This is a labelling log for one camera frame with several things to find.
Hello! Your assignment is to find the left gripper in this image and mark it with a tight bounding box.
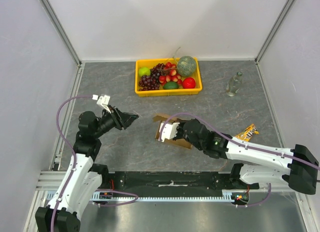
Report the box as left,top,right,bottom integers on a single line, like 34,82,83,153
93,104,139,139

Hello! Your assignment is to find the brown cardboard box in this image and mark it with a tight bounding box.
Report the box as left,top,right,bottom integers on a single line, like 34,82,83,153
152,113,193,149

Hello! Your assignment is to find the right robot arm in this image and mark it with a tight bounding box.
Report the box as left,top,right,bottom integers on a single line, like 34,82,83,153
172,119,320,195

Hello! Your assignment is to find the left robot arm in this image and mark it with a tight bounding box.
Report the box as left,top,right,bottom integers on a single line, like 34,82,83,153
35,105,139,232

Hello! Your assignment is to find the yellow candy bag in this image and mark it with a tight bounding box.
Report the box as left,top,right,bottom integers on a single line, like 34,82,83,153
233,123,260,142

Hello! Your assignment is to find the dark purple grape bunch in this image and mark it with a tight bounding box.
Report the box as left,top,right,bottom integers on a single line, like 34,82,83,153
138,75,160,91

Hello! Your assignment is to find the green apple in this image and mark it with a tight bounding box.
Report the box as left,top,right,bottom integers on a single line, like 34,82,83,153
138,67,151,77

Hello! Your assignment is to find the green avocado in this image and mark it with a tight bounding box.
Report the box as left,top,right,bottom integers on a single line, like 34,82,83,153
163,81,180,90

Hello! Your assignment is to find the clear glass bottle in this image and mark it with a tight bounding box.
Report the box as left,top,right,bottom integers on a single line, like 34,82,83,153
226,71,243,97

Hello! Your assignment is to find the yellow plastic tray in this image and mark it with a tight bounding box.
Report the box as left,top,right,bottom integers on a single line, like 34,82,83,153
135,57,203,97

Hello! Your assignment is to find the red cherry bunch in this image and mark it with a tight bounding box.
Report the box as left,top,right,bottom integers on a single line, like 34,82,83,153
158,62,182,86

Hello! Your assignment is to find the red tomato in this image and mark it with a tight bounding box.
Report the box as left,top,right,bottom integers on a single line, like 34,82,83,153
182,77,197,89

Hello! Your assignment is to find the green netted melon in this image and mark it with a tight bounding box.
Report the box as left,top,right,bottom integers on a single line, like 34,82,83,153
177,55,197,77

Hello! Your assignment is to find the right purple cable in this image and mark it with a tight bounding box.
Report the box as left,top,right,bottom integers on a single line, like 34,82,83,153
158,112,320,208

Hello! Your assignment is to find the purple cable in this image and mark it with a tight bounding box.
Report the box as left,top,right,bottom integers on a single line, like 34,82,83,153
49,95,140,232
158,112,320,208

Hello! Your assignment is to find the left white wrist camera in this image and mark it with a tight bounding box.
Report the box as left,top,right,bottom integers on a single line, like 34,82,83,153
92,94,111,113

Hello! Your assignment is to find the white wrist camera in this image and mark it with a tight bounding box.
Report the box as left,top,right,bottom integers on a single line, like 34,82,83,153
92,94,111,113
158,121,180,143

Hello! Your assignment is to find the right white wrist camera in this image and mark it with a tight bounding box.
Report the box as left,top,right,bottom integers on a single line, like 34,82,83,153
158,121,180,143

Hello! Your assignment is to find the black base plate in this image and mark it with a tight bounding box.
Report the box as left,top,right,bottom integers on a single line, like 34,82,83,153
100,171,260,190

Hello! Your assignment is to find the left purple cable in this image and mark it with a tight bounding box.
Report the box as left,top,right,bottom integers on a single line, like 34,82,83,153
49,95,140,232

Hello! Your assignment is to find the grey slotted cable duct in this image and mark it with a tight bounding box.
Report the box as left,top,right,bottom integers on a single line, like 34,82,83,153
46,190,248,203

